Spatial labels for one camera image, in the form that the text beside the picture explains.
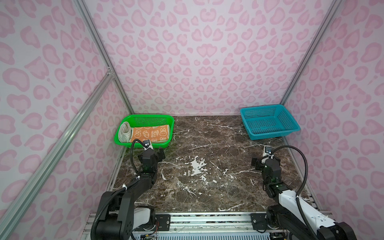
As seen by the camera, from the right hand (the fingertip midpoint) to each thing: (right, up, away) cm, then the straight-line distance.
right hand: (263, 153), depth 84 cm
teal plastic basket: (+18, +19, +32) cm, 42 cm away
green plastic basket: (-78, +20, +33) cm, 87 cm away
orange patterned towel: (-68, +10, +19) cm, 71 cm away
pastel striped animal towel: (-84, +11, +12) cm, 86 cm away
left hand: (-64, +3, +4) cm, 64 cm away
